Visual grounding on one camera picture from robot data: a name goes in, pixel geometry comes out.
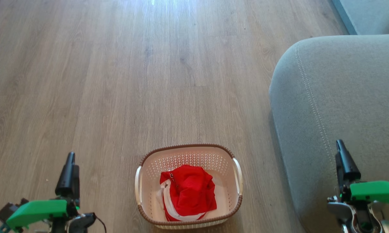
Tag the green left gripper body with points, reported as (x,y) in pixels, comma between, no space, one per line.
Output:
(36,212)

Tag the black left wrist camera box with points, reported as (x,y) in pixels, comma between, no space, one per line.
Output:
(6,210)

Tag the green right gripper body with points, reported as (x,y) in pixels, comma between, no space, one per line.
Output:
(375,192)

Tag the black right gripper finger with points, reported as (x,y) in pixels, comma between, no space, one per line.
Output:
(339,178)
(349,168)

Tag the cream laundry basket brown rim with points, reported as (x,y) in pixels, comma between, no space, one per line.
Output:
(188,158)

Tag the grey-green fabric sofa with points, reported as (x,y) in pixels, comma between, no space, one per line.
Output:
(327,97)

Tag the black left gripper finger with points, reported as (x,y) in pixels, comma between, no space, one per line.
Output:
(77,191)
(66,176)

